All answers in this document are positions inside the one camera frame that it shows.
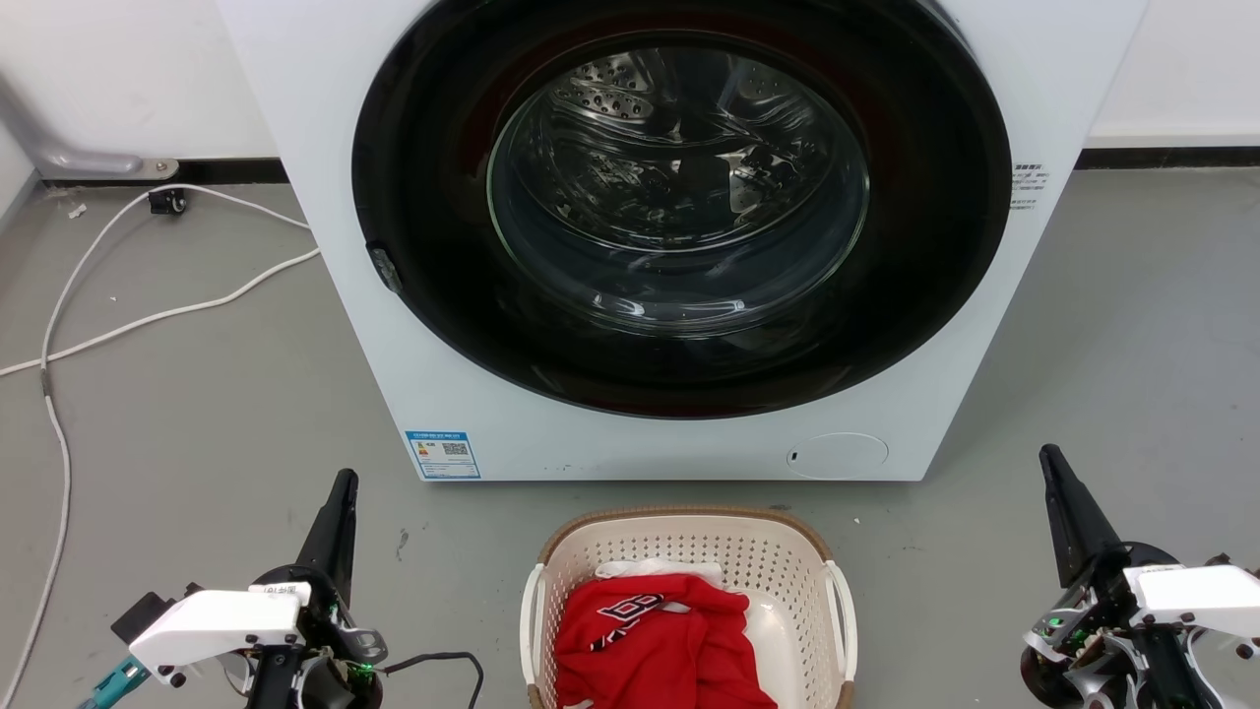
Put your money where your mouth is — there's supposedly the small printed warning sticker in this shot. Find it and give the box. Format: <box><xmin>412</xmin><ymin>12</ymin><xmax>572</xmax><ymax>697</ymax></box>
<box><xmin>1009</xmin><ymin>162</ymin><xmax>1050</xmax><ymax>213</ymax></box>

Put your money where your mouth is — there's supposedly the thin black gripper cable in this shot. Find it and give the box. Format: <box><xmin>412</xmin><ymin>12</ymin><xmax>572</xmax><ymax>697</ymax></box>
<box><xmin>382</xmin><ymin>651</ymin><xmax>486</xmax><ymax>709</ymax></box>

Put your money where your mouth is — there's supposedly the beige plastic laundry basket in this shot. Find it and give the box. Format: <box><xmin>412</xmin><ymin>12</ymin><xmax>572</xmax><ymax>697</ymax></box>
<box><xmin>519</xmin><ymin>506</ymin><xmax>859</xmax><ymax>709</ymax></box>

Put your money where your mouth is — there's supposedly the grey wall pipe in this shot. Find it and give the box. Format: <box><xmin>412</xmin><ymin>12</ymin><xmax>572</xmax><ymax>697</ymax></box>
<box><xmin>0</xmin><ymin>71</ymin><xmax>180</xmax><ymax>182</ymax></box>

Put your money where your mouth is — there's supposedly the round white filter cover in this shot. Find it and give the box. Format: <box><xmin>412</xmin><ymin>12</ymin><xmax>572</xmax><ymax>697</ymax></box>
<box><xmin>786</xmin><ymin>432</ymin><xmax>890</xmax><ymax>482</ymax></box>

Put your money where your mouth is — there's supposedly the grey door latch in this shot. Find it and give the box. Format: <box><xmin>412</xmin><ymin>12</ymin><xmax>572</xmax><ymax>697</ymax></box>
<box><xmin>367</xmin><ymin>245</ymin><xmax>406</xmax><ymax>295</ymax></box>

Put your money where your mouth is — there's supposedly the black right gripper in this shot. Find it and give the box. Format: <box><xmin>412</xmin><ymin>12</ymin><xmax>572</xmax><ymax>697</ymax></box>
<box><xmin>1020</xmin><ymin>444</ymin><xmax>1182</xmax><ymax>709</ymax></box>

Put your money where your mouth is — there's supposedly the blue energy label sticker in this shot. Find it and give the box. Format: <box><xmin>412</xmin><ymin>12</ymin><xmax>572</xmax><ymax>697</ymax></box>
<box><xmin>405</xmin><ymin>429</ymin><xmax>482</xmax><ymax>482</ymax></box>

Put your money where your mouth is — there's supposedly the thin white power cable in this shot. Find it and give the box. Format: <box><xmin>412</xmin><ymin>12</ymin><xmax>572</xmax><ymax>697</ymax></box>
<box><xmin>0</xmin><ymin>183</ymin><xmax>312</xmax><ymax>709</ymax></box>

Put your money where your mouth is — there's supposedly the teal connector piece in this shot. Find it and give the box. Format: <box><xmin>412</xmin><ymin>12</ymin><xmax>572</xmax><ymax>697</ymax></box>
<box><xmin>77</xmin><ymin>654</ymin><xmax>151</xmax><ymax>709</ymax></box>

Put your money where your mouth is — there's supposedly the white front-load washing machine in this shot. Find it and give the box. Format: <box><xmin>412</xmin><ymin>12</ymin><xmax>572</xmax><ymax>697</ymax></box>
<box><xmin>215</xmin><ymin>0</ymin><xmax>1150</xmax><ymax>483</ymax></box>

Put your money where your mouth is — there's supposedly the white garment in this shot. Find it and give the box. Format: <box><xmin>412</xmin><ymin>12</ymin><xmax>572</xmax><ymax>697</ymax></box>
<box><xmin>594</xmin><ymin>558</ymin><xmax>753</xmax><ymax>631</ymax></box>

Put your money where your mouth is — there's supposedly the red printed garment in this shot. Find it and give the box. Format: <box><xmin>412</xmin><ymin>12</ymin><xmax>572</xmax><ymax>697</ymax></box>
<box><xmin>553</xmin><ymin>573</ymin><xmax>779</xmax><ymax>709</ymax></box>

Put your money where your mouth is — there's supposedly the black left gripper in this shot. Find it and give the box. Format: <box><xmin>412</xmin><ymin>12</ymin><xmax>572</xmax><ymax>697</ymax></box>
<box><xmin>246</xmin><ymin>469</ymin><xmax>389</xmax><ymax>709</ymax></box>

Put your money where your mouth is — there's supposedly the black round washer door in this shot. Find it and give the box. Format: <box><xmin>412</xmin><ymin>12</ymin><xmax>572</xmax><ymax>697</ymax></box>
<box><xmin>350</xmin><ymin>0</ymin><xmax>1014</xmax><ymax>420</ymax></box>

